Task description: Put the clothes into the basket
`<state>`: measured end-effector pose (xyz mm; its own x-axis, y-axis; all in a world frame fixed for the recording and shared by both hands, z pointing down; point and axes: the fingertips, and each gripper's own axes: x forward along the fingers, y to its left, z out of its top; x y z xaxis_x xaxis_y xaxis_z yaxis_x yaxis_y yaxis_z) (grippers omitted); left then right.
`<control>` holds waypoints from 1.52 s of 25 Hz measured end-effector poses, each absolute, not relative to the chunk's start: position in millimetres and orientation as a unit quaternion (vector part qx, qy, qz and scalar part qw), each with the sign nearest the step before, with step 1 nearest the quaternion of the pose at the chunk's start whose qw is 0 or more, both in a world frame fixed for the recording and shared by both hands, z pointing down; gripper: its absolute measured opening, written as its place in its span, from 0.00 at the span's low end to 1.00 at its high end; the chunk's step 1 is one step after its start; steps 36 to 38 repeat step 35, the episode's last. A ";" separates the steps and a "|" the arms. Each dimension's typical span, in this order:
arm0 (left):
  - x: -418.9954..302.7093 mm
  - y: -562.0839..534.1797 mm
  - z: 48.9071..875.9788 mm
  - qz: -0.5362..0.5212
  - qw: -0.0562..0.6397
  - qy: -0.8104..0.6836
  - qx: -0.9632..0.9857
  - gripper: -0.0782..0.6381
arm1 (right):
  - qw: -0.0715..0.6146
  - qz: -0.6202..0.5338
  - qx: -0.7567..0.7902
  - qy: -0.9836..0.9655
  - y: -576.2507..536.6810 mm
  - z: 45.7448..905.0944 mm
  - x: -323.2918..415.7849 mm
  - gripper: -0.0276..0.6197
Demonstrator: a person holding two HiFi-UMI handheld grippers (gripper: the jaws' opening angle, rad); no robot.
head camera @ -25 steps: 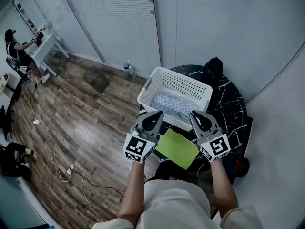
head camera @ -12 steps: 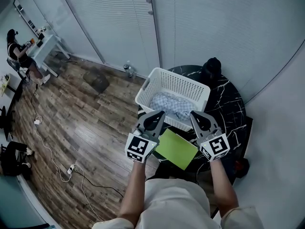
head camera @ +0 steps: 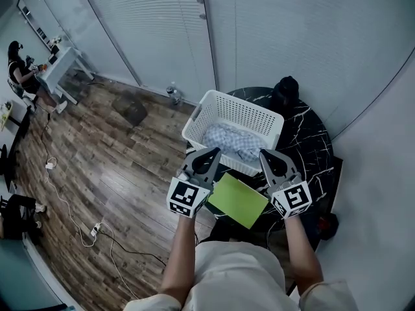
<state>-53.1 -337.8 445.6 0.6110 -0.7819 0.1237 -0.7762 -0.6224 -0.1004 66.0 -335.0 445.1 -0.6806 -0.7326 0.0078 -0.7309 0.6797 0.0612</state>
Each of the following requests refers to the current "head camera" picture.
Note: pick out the white power strip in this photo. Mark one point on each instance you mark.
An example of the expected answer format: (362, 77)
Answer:
(96, 229)

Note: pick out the clear water bottle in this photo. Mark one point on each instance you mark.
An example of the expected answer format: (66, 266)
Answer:
(173, 93)

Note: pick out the person's cream shirt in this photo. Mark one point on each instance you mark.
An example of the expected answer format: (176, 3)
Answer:
(236, 277)

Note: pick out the yellow-green small tray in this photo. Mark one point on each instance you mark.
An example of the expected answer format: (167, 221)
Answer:
(4, 117)

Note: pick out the blue checked clothes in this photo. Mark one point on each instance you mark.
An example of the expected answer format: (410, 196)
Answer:
(230, 139)

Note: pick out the person's right forearm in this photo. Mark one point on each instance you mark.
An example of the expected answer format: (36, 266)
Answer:
(303, 254)

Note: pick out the round black marble table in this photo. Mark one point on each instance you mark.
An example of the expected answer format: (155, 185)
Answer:
(308, 141)

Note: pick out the black bottle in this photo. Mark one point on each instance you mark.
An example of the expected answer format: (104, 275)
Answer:
(285, 91)

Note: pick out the person's left forearm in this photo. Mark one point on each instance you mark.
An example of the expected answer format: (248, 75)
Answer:
(180, 258)

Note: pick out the dark bag with orange patch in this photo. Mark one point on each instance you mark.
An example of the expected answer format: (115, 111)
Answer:
(327, 225)

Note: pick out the green folder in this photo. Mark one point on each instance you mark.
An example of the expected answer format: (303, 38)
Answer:
(238, 201)

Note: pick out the black office chair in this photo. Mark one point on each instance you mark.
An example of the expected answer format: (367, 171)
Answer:
(3, 157)

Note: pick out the white desk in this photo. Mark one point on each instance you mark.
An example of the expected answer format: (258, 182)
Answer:
(63, 63)

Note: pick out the white power adapter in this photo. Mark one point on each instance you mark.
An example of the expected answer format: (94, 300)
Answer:
(51, 164)

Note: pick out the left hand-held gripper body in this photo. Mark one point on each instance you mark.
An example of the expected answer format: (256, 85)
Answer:
(188, 198)

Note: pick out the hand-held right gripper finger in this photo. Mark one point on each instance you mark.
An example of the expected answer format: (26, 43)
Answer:
(264, 168)
(291, 167)

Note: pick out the white plastic laundry basket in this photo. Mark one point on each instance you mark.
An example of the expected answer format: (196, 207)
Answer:
(240, 112)

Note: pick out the black square plastic part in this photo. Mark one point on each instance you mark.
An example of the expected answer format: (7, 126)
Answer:
(131, 109)

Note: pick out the white window blind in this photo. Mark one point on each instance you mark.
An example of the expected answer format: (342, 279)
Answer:
(152, 31)

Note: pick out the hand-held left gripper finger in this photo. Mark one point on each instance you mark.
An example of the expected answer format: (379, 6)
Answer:
(215, 170)
(188, 160)

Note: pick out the small white flower pot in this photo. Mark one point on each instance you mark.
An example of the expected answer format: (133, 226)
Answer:
(56, 39)

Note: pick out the black desk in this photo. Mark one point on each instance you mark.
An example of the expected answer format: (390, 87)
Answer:
(19, 138)

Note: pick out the tall framed wall mirror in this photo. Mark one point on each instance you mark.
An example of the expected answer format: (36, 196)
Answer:
(32, 21)

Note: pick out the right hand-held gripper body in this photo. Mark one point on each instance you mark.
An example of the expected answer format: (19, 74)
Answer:
(291, 199)

